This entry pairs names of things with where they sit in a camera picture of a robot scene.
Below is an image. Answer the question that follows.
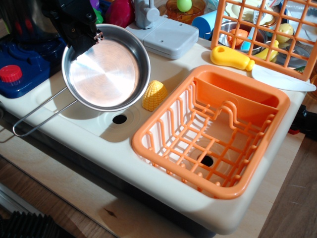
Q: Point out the yellow toy banana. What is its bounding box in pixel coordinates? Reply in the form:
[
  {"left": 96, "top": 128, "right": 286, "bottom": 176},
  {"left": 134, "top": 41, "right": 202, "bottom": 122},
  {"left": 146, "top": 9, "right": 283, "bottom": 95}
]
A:
[{"left": 254, "top": 40, "right": 279, "bottom": 61}]

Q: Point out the light green toy egg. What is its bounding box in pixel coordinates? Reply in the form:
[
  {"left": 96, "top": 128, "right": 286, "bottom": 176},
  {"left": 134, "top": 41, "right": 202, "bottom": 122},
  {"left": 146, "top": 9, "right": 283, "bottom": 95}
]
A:
[{"left": 176, "top": 0, "right": 192, "bottom": 12}]

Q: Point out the magenta toy fruit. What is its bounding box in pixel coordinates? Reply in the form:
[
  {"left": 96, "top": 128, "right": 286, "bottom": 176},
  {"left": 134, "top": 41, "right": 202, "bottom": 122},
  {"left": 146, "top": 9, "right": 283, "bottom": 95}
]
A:
[{"left": 105, "top": 0, "right": 135, "bottom": 28}]

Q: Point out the toy knife yellow handle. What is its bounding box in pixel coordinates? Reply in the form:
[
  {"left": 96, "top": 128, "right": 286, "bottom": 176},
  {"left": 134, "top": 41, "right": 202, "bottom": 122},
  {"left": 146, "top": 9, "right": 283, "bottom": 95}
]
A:
[{"left": 211, "top": 46, "right": 317, "bottom": 92}]

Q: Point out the yellow toy corn cob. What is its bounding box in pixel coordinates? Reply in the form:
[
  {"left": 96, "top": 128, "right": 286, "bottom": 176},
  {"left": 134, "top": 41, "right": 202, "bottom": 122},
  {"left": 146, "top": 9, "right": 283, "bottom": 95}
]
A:
[{"left": 142, "top": 80, "right": 168, "bottom": 112}]

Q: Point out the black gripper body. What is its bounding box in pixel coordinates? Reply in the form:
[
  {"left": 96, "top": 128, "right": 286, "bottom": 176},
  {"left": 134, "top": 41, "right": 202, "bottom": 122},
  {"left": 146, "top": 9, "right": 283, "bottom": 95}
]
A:
[{"left": 42, "top": 0, "right": 104, "bottom": 47}]

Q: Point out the orange transparent bowl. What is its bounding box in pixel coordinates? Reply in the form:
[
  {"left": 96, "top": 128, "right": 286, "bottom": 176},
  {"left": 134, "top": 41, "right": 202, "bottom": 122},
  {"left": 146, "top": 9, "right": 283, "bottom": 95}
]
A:
[{"left": 165, "top": 0, "right": 206, "bottom": 25}]

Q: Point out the orange plastic drying rack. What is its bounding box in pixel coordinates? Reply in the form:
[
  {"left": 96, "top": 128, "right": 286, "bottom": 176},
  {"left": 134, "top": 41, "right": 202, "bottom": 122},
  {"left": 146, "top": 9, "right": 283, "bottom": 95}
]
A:
[{"left": 132, "top": 65, "right": 290, "bottom": 199}]

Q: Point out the purple toy eggplant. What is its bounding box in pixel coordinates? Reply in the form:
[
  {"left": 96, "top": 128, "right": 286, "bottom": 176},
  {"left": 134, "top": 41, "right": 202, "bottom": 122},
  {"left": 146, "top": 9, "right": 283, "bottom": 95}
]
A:
[{"left": 90, "top": 0, "right": 100, "bottom": 10}]

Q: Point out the blue toy stove top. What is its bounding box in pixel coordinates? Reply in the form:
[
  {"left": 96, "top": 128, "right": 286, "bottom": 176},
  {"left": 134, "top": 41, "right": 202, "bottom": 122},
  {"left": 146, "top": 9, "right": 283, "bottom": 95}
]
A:
[{"left": 0, "top": 37, "right": 65, "bottom": 99}]

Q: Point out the yellow toy potato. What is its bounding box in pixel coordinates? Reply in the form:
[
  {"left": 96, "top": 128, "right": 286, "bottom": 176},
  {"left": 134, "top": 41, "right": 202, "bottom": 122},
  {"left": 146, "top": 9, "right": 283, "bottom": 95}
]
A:
[{"left": 275, "top": 23, "right": 294, "bottom": 43}]

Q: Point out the silver metal pot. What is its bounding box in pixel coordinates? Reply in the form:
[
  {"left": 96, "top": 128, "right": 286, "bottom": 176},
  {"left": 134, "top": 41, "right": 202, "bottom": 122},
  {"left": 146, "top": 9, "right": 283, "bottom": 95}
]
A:
[{"left": 0, "top": 0, "right": 59, "bottom": 43}]

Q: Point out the black red clamp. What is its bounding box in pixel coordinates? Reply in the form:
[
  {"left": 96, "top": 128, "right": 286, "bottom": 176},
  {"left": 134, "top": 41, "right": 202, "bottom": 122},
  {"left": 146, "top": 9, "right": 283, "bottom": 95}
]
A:
[{"left": 288, "top": 105, "right": 317, "bottom": 141}]

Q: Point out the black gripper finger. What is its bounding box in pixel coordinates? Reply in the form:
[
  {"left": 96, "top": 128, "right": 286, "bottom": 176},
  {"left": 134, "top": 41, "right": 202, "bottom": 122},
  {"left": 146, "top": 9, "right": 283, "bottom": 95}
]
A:
[{"left": 68, "top": 37, "right": 96, "bottom": 61}]

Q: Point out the stainless steel pan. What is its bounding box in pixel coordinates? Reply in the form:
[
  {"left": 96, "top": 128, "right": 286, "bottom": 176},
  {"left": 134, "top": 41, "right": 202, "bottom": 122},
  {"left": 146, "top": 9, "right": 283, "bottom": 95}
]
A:
[{"left": 12, "top": 24, "right": 151, "bottom": 136}]

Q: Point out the orange grid basket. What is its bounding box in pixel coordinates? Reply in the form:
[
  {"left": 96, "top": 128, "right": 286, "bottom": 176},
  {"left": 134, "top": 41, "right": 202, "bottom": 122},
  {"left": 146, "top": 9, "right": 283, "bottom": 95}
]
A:
[{"left": 211, "top": 0, "right": 317, "bottom": 82}]

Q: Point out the red stove knob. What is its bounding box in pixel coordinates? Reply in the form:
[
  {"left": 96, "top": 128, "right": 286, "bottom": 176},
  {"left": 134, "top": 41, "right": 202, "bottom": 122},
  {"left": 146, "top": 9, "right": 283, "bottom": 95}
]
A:
[{"left": 0, "top": 65, "right": 23, "bottom": 83}]

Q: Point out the blue plastic cup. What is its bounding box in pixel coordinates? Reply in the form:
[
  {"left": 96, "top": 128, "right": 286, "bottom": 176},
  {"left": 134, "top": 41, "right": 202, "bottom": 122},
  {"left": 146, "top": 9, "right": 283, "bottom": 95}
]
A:
[{"left": 192, "top": 11, "right": 217, "bottom": 40}]

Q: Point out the grey toy faucet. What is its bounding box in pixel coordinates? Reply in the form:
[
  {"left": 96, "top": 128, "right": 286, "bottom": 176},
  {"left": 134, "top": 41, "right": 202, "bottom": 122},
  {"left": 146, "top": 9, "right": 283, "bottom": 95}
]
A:
[{"left": 126, "top": 0, "right": 199, "bottom": 60}]

